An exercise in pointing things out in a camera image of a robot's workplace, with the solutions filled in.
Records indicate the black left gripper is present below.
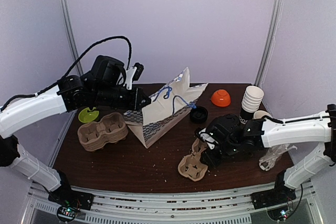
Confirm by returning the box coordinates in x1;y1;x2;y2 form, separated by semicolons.
93;84;151;111

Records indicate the blue checkered paper bag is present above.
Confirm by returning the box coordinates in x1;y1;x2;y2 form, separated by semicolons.
123;67;208;148

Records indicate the cardboard cup carrier stack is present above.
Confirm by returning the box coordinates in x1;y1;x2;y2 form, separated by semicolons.
77;112;129;152

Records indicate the single cardboard cup carrier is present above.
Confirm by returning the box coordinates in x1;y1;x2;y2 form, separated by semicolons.
177;138;208;182

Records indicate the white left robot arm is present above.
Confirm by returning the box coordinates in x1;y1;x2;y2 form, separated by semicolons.
1;56;151;205

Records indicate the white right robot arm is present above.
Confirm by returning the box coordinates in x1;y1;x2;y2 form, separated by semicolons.
195;104;335;204

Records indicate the black cup lid stack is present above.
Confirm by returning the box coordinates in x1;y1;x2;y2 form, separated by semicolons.
189;106;208;124

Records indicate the orange plastic bowl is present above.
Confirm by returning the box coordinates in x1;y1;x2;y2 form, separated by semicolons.
211;89;231;108

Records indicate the ceramic mug with coral print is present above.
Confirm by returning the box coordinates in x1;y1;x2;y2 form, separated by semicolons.
253;110;272;120

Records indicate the white paper cup stack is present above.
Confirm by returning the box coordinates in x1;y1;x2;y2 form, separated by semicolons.
239;85;264;125

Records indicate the green plastic bowl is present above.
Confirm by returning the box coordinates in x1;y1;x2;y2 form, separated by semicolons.
78;107;99;124

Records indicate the right aluminium frame post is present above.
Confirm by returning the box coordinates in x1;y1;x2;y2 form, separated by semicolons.
255;0;283;87

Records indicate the aluminium frame post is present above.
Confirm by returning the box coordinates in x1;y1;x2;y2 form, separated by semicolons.
255;0;283;87
60;0;79;61

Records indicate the metal front rail base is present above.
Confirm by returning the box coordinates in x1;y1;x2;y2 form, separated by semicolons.
19;180;327;223

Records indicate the left aluminium frame post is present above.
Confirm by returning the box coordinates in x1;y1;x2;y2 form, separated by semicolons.
60;0;79;61

